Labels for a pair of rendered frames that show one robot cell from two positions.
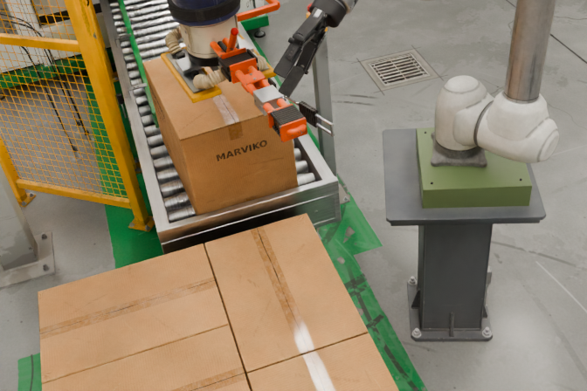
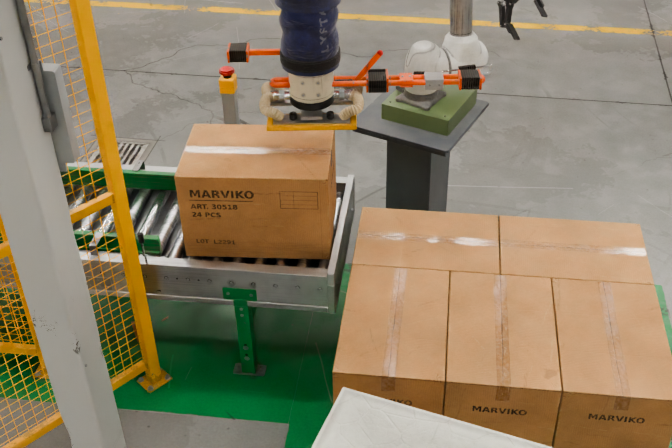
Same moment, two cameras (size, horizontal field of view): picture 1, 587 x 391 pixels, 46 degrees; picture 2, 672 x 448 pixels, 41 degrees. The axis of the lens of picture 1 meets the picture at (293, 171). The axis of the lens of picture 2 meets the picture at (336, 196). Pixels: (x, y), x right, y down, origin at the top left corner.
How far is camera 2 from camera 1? 314 cm
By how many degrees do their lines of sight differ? 53
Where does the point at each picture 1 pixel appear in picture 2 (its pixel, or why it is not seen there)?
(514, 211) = (476, 109)
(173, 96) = (257, 170)
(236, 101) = (301, 144)
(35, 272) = not seen: outside the picture
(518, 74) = (467, 17)
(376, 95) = not seen: hidden behind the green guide
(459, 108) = (436, 59)
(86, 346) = (421, 349)
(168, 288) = (389, 293)
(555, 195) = (352, 151)
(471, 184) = (458, 104)
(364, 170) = not seen: hidden behind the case
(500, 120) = (465, 51)
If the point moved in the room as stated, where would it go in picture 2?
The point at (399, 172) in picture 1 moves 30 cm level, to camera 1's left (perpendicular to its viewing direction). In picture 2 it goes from (403, 132) to (382, 167)
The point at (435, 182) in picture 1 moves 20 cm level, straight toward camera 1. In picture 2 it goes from (445, 114) to (484, 127)
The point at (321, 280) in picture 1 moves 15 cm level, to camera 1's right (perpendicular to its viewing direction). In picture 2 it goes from (439, 219) to (448, 200)
